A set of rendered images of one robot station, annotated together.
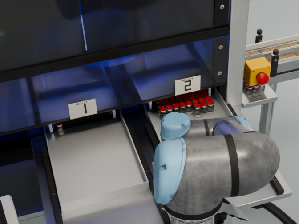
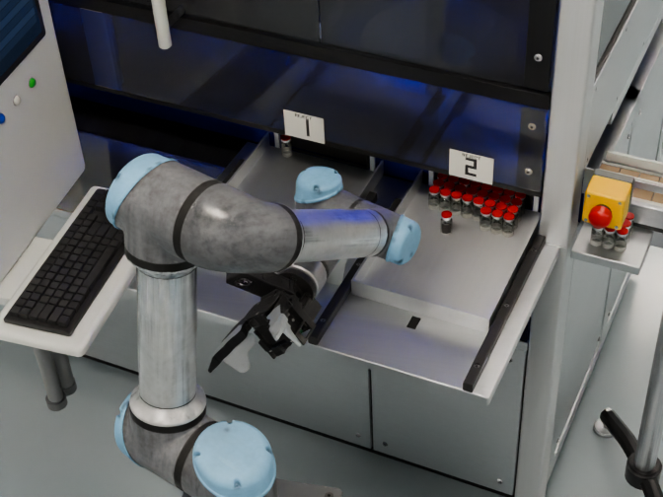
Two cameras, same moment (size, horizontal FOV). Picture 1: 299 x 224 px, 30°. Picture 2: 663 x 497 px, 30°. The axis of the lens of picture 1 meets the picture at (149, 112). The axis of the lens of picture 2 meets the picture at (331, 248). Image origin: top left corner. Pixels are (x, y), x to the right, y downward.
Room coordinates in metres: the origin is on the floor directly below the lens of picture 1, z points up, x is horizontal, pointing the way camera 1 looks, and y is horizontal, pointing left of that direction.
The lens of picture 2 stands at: (-0.14, -1.08, 2.44)
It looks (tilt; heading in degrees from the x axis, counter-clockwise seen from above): 42 degrees down; 41
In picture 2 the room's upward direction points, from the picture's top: 3 degrees counter-clockwise
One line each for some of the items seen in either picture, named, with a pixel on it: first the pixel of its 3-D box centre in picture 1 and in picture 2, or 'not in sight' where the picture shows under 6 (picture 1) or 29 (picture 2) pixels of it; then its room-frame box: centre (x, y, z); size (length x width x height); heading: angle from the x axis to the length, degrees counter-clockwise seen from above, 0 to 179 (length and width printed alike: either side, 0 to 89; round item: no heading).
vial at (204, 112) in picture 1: (204, 109); (496, 222); (1.39, -0.18, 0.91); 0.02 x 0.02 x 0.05
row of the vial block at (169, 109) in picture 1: (185, 108); (473, 207); (1.40, -0.12, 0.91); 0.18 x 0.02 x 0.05; 104
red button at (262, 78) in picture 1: (261, 78); (601, 215); (1.42, -0.37, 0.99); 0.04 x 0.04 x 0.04; 14
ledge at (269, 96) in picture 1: (252, 90); (614, 239); (1.51, -0.37, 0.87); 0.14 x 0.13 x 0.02; 14
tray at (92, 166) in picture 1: (93, 156); (287, 202); (1.21, 0.18, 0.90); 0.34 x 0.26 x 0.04; 14
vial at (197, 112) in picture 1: (197, 110); (485, 219); (1.39, -0.16, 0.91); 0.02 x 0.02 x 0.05
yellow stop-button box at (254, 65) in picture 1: (256, 70); (607, 199); (1.47, -0.36, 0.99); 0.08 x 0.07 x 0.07; 14
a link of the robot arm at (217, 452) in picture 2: not in sight; (233, 473); (0.63, -0.20, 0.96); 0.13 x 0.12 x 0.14; 92
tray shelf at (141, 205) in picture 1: (152, 165); (353, 257); (1.18, 0.00, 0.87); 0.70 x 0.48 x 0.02; 104
